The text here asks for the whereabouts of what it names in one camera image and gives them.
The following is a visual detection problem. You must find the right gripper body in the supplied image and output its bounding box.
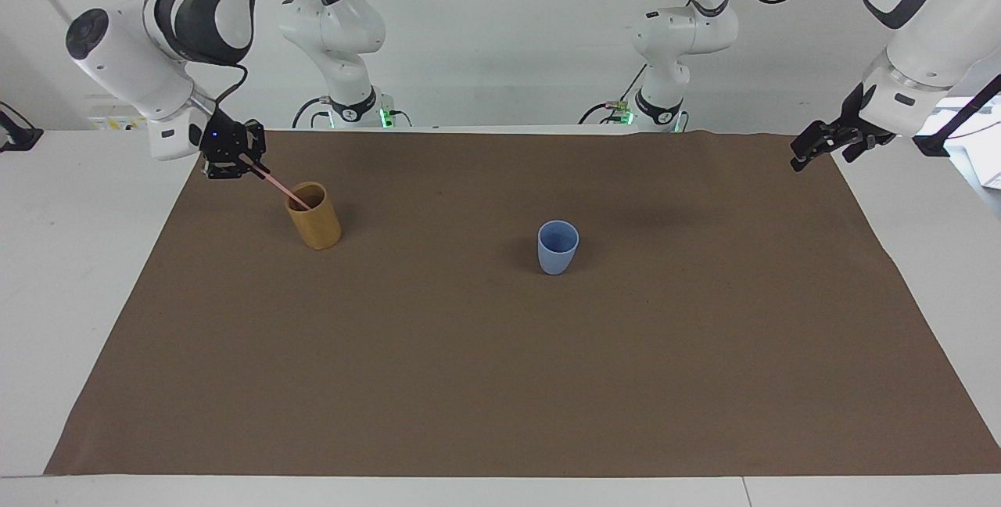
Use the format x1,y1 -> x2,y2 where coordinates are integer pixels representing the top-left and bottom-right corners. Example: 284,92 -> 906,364
199,112 -> 246,167

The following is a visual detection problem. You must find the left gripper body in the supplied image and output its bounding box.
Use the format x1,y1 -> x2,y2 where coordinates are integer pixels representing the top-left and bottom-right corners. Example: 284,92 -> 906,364
840,82 -> 897,145

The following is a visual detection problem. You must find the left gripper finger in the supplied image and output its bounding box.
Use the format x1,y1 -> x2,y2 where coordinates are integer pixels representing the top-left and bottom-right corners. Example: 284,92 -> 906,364
842,135 -> 881,164
790,121 -> 850,173

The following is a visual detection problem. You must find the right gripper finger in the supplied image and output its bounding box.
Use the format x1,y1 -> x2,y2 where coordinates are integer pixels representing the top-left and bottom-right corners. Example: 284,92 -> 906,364
204,153 -> 256,181
238,120 -> 271,176

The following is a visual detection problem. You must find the pink chopstick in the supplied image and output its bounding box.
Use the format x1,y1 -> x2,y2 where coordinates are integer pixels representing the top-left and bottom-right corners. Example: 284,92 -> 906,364
252,165 -> 311,211

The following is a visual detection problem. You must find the yellow-brown bamboo cup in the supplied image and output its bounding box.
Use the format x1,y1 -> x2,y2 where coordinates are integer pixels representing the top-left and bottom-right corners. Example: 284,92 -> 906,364
284,182 -> 343,251

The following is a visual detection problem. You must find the blue cup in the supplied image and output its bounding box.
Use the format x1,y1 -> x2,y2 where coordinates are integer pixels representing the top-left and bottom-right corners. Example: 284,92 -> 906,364
536,220 -> 581,276

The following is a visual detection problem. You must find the black stand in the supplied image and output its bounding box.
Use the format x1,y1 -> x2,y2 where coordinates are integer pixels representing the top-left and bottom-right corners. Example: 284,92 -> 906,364
913,73 -> 1001,158
0,102 -> 45,153

